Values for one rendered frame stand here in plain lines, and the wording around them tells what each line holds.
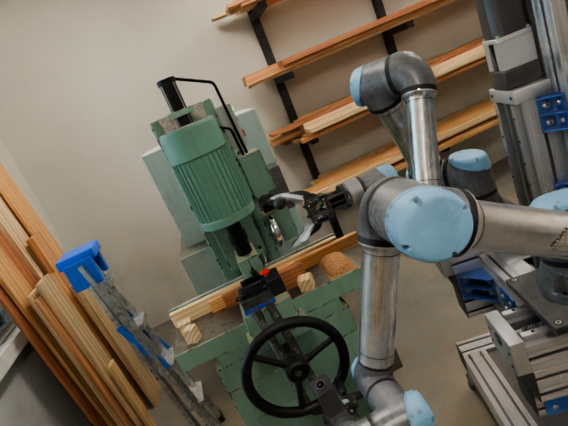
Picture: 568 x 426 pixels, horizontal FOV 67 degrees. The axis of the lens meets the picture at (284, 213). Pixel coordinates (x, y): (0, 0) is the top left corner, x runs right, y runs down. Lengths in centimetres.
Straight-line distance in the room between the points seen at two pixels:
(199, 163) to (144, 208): 244
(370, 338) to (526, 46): 77
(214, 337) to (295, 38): 284
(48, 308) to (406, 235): 206
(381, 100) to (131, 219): 271
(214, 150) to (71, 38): 256
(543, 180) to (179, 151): 96
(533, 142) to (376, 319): 61
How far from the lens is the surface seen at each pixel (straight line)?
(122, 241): 374
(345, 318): 137
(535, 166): 126
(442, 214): 69
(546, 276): 114
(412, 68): 126
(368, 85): 131
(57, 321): 250
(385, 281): 87
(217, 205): 126
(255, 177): 151
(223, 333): 130
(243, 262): 134
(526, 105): 121
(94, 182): 367
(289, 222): 154
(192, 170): 124
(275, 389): 142
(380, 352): 93
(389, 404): 90
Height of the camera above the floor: 149
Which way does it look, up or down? 16 degrees down
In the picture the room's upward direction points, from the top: 23 degrees counter-clockwise
